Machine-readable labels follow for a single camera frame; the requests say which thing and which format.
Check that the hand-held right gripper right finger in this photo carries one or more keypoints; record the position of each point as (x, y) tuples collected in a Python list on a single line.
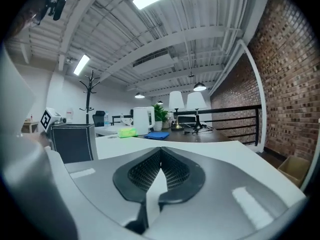
[(212, 196)]

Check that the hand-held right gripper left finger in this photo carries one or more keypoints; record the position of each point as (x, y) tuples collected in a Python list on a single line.
[(100, 181)]

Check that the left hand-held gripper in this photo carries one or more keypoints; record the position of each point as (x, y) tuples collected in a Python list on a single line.
[(47, 120)]

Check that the black coat rack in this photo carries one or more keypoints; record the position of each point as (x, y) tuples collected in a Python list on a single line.
[(88, 96)]

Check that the black office chair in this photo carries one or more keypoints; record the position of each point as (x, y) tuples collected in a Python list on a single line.
[(99, 119)]

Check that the green tissue pack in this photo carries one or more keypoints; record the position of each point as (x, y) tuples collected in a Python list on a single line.
[(127, 132)]

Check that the clear water bottle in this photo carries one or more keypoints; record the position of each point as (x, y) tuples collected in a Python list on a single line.
[(106, 120)]

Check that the dark wooden table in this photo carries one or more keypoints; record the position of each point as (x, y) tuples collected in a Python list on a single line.
[(200, 137)]

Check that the white electric kettle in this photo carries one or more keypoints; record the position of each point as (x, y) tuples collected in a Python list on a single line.
[(141, 121)]

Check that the blue cloth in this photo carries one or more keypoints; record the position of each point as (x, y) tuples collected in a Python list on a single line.
[(157, 135)]

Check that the cardboard box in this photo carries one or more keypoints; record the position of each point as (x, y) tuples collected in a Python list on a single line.
[(296, 170)]

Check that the potted green plant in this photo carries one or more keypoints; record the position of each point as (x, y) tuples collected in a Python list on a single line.
[(160, 114)]

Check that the black metal railing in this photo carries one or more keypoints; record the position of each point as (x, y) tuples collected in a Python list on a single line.
[(232, 108)]

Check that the black pendant lamp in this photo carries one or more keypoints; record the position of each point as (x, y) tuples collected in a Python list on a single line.
[(139, 95), (199, 87)]

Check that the white shade table lamp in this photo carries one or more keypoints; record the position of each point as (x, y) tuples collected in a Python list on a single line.
[(196, 101), (176, 100)]

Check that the white ceiling air conditioner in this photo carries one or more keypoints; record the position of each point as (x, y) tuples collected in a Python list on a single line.
[(152, 62)]

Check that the black head-worn camera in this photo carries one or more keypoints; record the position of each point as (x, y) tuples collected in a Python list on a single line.
[(58, 5)]

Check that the white wall pipe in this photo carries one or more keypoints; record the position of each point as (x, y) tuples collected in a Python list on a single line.
[(257, 79)]

